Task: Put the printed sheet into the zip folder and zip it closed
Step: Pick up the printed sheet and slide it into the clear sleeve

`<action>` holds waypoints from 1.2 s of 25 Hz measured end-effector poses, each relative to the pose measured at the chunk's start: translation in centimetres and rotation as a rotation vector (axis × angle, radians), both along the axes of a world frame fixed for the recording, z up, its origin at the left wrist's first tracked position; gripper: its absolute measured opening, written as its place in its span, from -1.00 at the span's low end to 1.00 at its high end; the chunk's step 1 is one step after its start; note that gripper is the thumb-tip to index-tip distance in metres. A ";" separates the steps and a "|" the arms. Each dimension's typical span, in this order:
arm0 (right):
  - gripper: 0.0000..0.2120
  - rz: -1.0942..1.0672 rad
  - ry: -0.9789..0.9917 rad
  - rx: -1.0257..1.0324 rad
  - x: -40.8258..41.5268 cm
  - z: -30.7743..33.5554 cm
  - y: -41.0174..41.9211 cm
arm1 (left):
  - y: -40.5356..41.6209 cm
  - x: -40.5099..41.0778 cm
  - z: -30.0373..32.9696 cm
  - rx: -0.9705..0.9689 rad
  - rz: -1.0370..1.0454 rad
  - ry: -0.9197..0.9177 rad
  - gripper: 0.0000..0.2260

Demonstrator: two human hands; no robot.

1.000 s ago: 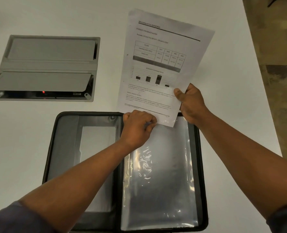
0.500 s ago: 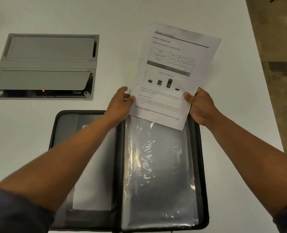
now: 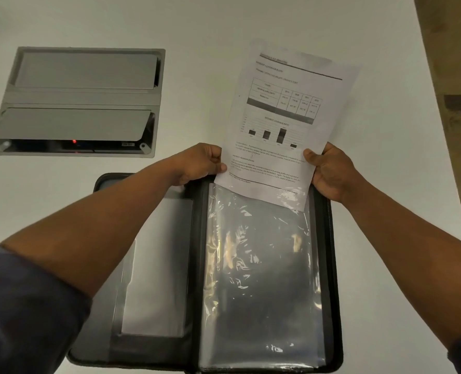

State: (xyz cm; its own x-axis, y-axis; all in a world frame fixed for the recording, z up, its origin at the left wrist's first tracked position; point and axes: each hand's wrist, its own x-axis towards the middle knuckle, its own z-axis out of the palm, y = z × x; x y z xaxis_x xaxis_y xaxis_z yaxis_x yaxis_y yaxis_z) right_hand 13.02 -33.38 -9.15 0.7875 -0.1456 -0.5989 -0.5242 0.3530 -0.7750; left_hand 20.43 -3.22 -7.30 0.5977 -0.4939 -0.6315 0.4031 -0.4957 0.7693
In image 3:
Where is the person's right hand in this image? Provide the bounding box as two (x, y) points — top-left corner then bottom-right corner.
(303, 142), (360, 203)

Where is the person's left hand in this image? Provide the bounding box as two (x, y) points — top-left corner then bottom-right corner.
(171, 143), (228, 187)

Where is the printed paper sheet with chart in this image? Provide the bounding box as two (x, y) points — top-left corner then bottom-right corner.
(214, 39), (361, 212)

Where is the person's left forearm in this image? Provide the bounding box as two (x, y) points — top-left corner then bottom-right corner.
(0, 156), (192, 298)

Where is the person's right forearm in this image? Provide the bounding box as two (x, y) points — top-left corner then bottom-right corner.
(340, 177), (461, 349)

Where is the black zip document folder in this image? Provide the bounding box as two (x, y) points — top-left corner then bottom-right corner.
(66, 173), (344, 374)

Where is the white paper in folder pocket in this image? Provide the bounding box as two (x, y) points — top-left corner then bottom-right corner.
(121, 198), (194, 338)

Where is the clear plastic sleeve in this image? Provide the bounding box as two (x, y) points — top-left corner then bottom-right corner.
(199, 183), (326, 372)

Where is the grey table cable box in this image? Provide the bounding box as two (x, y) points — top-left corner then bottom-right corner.
(0, 46), (166, 157)

